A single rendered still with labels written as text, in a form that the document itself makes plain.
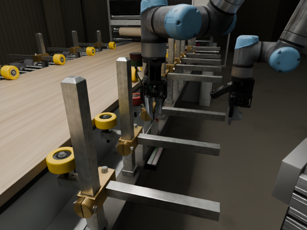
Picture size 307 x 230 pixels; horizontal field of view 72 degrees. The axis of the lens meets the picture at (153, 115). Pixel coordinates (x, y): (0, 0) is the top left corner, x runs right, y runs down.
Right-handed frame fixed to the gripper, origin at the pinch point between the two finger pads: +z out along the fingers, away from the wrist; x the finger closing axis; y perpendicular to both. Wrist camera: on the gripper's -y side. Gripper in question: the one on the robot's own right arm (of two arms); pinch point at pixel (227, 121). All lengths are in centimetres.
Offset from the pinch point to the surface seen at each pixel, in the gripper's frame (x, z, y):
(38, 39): 57, -26, -143
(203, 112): -1.2, -3.4, -10.5
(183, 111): -1.5, -3.4, -19.2
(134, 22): 225, -35, -125
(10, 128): -41, -7, -73
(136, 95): 0.3, -7.9, -42.0
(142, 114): -8.5, -2.6, -36.5
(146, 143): -26.5, -0.2, -28.9
